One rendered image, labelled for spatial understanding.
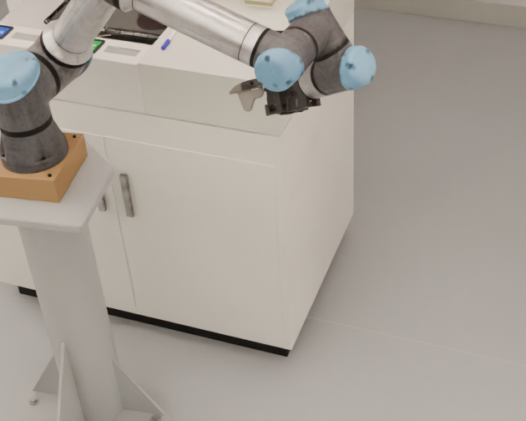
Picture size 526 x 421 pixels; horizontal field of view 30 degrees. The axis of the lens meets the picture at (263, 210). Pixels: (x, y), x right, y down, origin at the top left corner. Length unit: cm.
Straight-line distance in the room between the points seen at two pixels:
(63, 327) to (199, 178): 50
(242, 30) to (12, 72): 60
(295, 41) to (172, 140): 79
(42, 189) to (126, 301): 82
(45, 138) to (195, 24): 57
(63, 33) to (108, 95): 36
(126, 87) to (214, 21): 71
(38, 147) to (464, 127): 200
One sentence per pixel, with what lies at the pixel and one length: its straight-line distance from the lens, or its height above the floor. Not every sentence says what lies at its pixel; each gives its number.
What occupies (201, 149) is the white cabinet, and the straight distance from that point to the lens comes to 245.
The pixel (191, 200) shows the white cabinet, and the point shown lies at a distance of 256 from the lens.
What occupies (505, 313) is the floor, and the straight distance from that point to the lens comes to 307.
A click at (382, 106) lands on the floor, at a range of 389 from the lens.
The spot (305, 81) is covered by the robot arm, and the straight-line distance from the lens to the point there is 191.
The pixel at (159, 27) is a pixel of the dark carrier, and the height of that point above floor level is 90.
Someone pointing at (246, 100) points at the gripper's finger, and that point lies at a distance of 204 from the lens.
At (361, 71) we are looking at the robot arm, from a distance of 183.
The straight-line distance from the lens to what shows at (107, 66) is 243.
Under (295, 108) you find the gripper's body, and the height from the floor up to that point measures 108.
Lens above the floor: 218
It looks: 40 degrees down
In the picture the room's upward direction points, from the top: 4 degrees counter-clockwise
